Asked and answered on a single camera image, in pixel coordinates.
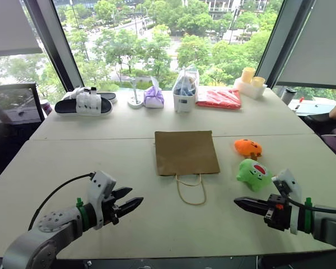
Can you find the white cup with purple print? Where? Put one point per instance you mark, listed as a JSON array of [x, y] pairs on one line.
[[46, 107]]

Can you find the green plush toy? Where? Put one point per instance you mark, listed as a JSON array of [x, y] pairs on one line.
[[253, 173]]

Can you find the white round-base stand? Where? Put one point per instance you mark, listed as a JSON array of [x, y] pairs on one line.
[[135, 102]]

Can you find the black and white slipper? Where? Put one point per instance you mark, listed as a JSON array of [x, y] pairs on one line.
[[107, 96], [84, 106]]

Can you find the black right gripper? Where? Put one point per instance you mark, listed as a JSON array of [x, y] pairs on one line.
[[280, 214]]

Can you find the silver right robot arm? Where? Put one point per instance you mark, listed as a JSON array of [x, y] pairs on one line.
[[329, 227]]

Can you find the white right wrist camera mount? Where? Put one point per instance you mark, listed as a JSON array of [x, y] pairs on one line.
[[289, 182]]

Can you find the yellow plastic cup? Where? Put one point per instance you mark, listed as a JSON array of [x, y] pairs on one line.
[[258, 81], [247, 75]]

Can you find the white cup tray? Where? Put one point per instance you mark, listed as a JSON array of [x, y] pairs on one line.
[[250, 89]]

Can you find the red plastic packet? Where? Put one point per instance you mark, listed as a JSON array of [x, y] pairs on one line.
[[219, 99]]

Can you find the black office chair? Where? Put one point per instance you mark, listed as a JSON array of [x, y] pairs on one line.
[[14, 112]]

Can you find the side table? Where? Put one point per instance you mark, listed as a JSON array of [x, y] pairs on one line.
[[310, 107]]

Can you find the orange plush toy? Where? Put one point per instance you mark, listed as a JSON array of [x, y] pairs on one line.
[[247, 147]]

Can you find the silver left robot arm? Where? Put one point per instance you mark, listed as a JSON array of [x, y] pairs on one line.
[[42, 241]]

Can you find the purple tissue pack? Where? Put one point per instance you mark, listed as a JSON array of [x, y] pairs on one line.
[[154, 98]]

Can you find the grey roller blind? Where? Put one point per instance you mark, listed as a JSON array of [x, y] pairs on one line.
[[316, 42], [11, 25]]

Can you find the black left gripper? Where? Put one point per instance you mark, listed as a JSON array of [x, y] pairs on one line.
[[110, 208]]

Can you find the brown paper bag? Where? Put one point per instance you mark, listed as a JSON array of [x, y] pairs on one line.
[[184, 152]]

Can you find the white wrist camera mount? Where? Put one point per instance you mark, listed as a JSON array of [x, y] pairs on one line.
[[99, 185], [289, 182]]

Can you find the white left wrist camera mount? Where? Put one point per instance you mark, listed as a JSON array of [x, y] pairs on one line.
[[99, 185]]

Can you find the white basket with items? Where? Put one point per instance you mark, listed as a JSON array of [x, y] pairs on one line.
[[184, 95]]

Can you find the grey tumbler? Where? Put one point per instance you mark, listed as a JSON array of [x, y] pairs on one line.
[[288, 95]]

